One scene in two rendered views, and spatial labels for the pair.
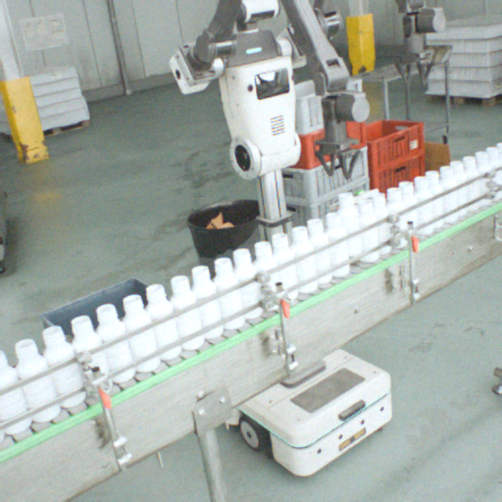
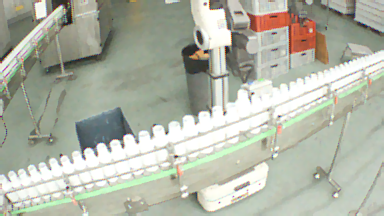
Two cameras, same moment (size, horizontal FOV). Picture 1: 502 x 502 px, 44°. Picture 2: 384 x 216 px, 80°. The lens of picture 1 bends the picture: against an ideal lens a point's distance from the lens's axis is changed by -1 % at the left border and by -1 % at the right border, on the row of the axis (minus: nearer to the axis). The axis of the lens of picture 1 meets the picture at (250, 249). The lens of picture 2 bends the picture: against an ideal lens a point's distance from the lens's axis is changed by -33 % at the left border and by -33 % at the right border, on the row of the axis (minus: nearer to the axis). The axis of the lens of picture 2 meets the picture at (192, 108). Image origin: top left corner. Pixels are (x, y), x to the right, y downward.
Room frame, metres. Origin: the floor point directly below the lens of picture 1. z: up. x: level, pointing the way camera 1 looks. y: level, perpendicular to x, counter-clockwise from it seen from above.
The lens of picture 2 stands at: (0.46, -0.28, 1.86)
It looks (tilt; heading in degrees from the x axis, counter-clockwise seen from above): 33 degrees down; 11
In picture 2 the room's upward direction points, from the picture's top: 5 degrees counter-clockwise
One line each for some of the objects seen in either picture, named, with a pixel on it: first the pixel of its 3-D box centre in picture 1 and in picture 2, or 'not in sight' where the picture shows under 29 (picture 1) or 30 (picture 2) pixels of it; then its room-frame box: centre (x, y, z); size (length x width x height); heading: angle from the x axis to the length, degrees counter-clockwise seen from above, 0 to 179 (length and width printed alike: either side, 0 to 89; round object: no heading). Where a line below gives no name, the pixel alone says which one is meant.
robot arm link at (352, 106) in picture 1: (344, 95); (244, 33); (1.54, -0.28, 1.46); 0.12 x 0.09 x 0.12; 33
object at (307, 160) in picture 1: (314, 138); (262, 16); (4.08, -0.52, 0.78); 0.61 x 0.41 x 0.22; 131
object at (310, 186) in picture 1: (317, 171); (263, 32); (4.07, -0.51, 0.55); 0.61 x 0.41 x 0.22; 131
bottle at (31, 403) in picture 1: (35, 379); (49, 180); (1.06, 0.45, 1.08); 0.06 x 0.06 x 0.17
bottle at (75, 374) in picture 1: (62, 366); (59, 176); (1.10, 0.41, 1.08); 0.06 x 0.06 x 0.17
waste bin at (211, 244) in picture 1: (236, 267); (208, 79); (3.22, 0.09, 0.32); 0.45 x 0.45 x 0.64
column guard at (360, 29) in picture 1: (361, 47); not in sight; (11.48, -2.44, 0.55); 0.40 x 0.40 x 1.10; 34
